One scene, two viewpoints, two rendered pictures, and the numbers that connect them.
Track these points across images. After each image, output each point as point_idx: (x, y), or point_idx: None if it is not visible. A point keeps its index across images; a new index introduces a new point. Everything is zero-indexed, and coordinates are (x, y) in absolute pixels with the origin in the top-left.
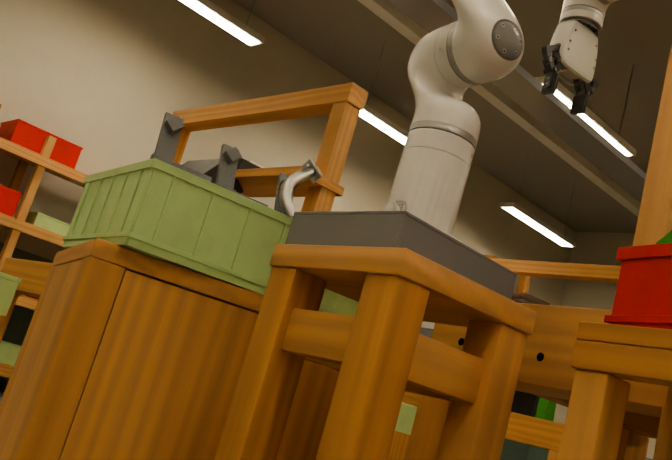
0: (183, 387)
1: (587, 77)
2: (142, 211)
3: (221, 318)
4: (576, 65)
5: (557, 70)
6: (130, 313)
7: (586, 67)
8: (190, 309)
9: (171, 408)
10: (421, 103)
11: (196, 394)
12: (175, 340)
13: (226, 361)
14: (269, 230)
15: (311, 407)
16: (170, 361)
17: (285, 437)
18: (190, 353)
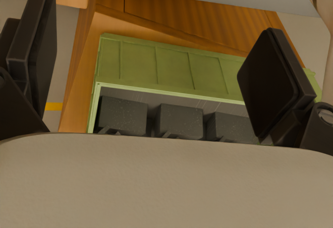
0: (232, 15)
1: (68, 146)
2: (317, 85)
3: (234, 41)
4: (249, 176)
5: (315, 116)
6: None
7: (125, 217)
8: (252, 47)
9: (232, 9)
10: None
11: (224, 11)
12: (249, 34)
13: (219, 22)
14: (238, 88)
15: None
16: (245, 26)
17: None
18: (238, 28)
